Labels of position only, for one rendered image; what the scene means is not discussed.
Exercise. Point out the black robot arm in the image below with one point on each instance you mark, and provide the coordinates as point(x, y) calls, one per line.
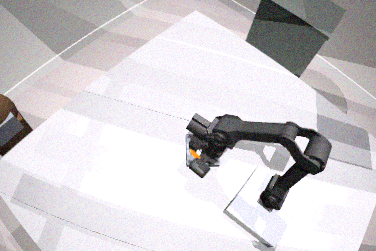
point(226, 130)

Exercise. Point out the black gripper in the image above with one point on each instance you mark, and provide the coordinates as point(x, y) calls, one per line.
point(199, 166)

